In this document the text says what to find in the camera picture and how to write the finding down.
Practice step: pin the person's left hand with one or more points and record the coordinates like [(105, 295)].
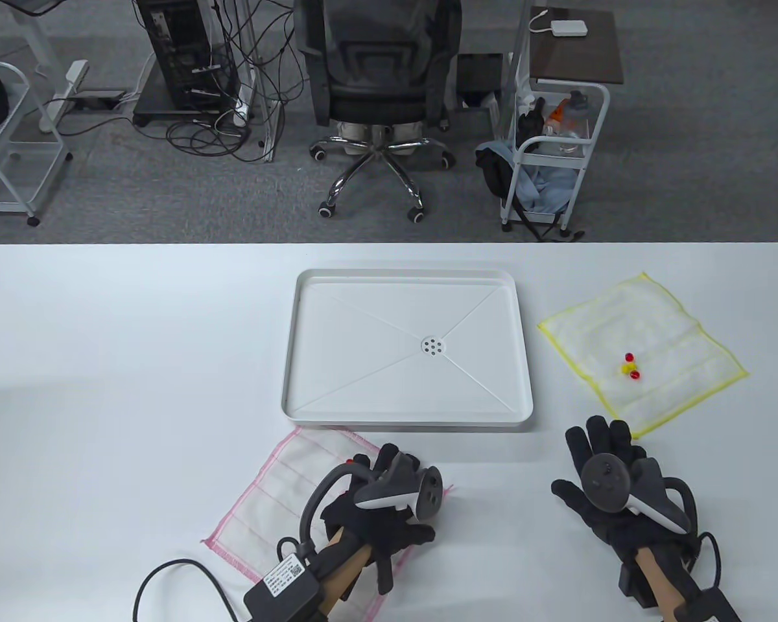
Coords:
[(353, 528)]

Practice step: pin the person's right hand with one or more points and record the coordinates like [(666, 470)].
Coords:
[(612, 528)]

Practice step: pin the person's right thumb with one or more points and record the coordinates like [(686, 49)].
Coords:
[(567, 492)]

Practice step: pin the person's left thumb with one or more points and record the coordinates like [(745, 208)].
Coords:
[(415, 534)]

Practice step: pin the person's right little finger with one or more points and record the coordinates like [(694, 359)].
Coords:
[(640, 453)]

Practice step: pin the person's right middle finger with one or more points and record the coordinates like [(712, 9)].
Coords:
[(598, 435)]

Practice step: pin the person's right forearm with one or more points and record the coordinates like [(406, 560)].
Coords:
[(664, 583)]

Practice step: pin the person's left forearm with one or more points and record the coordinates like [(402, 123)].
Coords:
[(343, 570)]

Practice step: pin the grey white controller on right glove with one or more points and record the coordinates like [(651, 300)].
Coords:
[(612, 483)]

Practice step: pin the grey white controller on glove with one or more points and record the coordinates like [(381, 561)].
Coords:
[(612, 483), (399, 492)]

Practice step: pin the grey white controller on left glove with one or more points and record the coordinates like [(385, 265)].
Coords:
[(399, 492)]

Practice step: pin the yellow-edged white cloth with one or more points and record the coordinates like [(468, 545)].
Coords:
[(661, 337)]

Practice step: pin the pink-edged white cloth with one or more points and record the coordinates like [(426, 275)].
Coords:
[(292, 479)]

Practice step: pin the white rectangular drain tray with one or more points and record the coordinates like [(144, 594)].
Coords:
[(363, 363)]

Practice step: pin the light blue cloth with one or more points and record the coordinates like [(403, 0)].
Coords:
[(544, 188)]

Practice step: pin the white rolling cart with supplies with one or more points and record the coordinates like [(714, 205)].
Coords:
[(583, 162)]

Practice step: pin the orange bottle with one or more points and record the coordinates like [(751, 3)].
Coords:
[(555, 111)]

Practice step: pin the grey bottle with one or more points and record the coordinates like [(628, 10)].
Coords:
[(578, 107)]

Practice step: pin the white shoe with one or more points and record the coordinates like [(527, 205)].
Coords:
[(356, 133), (408, 135)]

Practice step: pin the brown side table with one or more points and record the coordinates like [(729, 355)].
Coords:
[(583, 58)]

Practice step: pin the white box device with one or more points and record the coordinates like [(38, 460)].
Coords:
[(568, 29)]

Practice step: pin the black mesh office chair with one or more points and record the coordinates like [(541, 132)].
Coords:
[(376, 65)]

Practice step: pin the black computer tower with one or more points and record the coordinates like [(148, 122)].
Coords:
[(181, 52)]

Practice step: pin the black floor socket box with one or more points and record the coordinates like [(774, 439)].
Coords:
[(100, 99)]

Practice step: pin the white desk leg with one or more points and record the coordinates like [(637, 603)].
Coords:
[(58, 91)]

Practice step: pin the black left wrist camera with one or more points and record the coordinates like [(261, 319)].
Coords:
[(284, 580)]

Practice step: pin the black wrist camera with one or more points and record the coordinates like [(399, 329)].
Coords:
[(284, 580), (713, 604)]

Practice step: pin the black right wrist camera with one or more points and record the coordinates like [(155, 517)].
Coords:
[(713, 604)]

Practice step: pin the white desk frame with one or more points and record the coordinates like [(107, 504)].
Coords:
[(266, 78)]

